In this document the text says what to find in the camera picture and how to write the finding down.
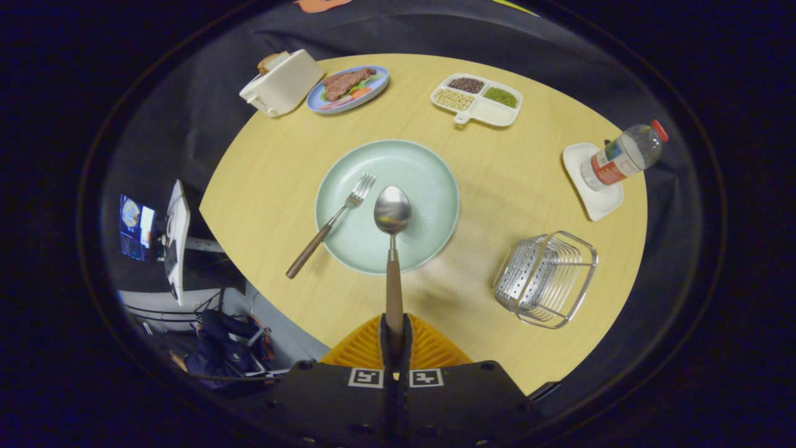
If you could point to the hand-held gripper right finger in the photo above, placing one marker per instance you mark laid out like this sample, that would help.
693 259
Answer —
454 404

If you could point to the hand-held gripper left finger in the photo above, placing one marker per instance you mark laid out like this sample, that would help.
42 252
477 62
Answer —
336 404

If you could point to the dark blue bag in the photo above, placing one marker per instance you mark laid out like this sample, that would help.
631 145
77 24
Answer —
217 351

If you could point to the light green plate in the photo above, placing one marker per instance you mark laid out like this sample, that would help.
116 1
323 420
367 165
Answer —
423 186

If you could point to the white flat device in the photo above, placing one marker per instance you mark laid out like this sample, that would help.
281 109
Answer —
177 236

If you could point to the white square coaster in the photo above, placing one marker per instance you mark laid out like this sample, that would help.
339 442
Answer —
600 202

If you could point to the lit computer screen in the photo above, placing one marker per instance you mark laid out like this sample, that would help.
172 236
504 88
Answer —
137 227

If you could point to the white divided tray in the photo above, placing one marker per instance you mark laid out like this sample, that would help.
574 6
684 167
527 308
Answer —
491 112

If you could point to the clear plastic water bottle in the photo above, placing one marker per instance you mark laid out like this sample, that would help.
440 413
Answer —
622 155

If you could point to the pink food slice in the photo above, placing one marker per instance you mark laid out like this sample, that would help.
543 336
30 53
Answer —
336 104

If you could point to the pile of pale soybeans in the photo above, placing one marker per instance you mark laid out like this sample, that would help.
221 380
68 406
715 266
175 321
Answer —
454 100

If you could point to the blue plate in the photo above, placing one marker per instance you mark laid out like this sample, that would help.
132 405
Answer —
313 99

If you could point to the pile of green beans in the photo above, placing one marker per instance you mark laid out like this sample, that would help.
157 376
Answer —
500 97

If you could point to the orange carrot slice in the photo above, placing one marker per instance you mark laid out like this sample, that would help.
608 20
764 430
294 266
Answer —
362 93

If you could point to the pile of brown beans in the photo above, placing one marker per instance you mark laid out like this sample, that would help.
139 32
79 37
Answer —
466 85

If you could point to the brown steak piece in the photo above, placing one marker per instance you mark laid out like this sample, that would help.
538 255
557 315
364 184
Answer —
345 84

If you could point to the white toaster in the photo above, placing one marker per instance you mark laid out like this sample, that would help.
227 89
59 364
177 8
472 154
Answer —
286 84

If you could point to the toast bread slice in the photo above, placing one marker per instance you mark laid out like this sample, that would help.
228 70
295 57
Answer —
270 62

